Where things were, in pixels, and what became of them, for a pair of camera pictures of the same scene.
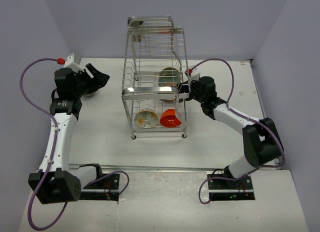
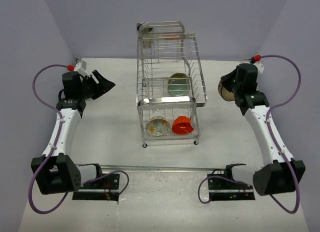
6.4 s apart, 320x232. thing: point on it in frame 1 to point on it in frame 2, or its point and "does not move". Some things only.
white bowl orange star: [146, 118] to [158, 125]
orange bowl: [168, 118] to [182, 124]
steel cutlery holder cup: [134, 26] to [143, 29]
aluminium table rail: [76, 166] does not move
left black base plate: [106, 187] does not move
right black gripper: [184, 89] to [226, 80]
